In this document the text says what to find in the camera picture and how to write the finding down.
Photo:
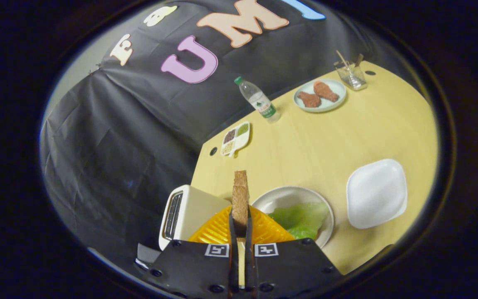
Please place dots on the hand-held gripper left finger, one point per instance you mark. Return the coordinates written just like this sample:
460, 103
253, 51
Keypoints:
193, 268

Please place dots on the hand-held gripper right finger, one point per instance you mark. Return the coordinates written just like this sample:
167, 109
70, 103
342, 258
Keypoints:
293, 268

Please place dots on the green lettuce leaf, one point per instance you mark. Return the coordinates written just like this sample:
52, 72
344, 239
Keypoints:
301, 218

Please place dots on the white bread slice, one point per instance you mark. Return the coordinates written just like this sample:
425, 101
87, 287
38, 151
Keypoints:
240, 203

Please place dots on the grey flat object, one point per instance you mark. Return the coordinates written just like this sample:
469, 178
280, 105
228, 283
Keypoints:
147, 253

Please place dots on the cream toaster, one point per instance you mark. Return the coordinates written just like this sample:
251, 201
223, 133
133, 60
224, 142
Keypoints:
199, 211

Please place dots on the cream round plate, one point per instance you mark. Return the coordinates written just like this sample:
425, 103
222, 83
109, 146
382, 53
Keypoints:
284, 195

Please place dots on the white square plate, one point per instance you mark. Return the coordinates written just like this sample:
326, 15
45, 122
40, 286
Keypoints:
376, 193

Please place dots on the white divided seasoning tray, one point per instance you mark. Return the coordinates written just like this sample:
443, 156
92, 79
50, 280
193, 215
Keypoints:
235, 139

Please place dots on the pale green round plate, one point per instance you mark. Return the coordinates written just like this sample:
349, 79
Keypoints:
324, 107

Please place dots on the brown meat piece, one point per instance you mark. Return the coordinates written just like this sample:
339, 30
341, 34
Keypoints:
309, 99
326, 91

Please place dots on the clear plastic water bottle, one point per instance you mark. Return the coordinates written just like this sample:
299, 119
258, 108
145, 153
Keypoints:
259, 101

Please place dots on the clear utensil holder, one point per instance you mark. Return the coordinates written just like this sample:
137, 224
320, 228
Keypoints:
353, 79

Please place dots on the wooden stick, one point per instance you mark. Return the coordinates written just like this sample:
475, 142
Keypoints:
342, 59

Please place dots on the wooden spoon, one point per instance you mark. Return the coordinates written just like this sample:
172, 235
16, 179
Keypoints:
359, 60

